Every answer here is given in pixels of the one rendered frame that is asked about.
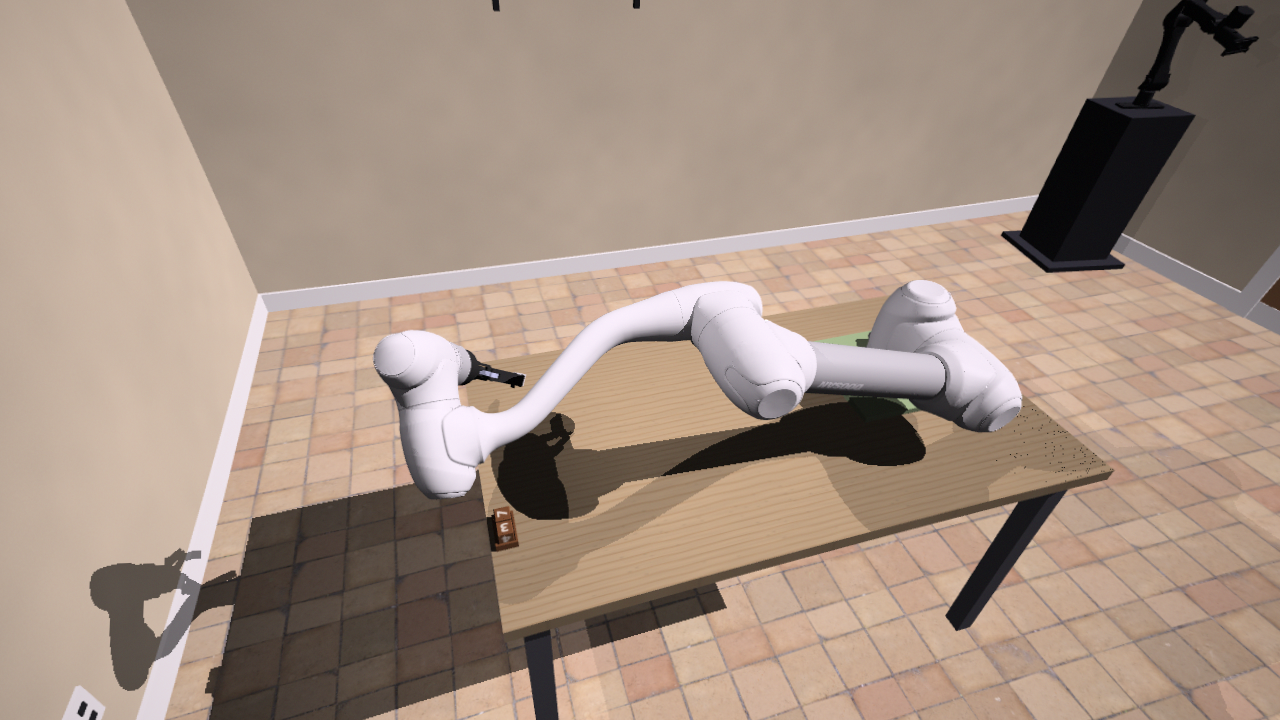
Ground brown wooden tray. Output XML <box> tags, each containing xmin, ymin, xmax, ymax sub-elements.
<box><xmin>492</xmin><ymin>510</ymin><xmax>518</xmax><ymax>552</ymax></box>

